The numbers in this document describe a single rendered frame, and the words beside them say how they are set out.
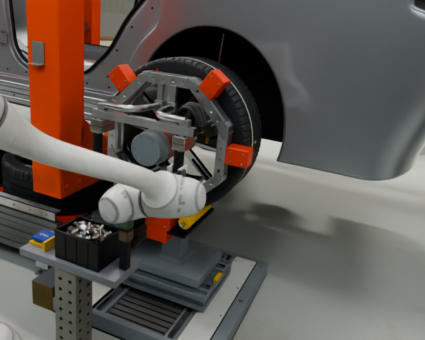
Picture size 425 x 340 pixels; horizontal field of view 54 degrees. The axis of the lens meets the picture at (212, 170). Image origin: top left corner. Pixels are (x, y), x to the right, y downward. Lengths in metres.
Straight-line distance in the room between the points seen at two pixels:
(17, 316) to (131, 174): 1.31
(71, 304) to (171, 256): 0.56
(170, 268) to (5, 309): 0.77
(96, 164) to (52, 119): 0.93
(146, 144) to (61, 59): 0.50
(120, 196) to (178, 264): 0.98
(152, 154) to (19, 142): 0.76
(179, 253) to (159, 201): 1.03
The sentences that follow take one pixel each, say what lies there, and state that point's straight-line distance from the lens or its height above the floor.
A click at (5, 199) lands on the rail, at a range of 2.36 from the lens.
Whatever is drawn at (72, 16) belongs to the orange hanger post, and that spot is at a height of 1.29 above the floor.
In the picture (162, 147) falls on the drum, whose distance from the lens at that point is 1.58.
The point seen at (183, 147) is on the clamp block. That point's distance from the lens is 1.43.
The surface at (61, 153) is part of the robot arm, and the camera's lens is 0.95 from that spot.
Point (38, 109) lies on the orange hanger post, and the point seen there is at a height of 0.91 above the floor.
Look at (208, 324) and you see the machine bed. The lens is 1.96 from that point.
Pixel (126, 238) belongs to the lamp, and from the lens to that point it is 1.50.
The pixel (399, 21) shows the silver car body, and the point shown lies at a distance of 1.88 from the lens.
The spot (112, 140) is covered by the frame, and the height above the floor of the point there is 0.81.
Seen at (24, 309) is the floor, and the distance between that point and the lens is 2.20.
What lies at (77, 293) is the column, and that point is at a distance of 1.74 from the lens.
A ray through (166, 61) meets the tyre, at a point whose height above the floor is 1.16.
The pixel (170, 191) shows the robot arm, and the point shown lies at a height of 0.92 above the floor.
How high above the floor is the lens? 1.33
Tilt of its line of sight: 19 degrees down
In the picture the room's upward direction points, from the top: 6 degrees clockwise
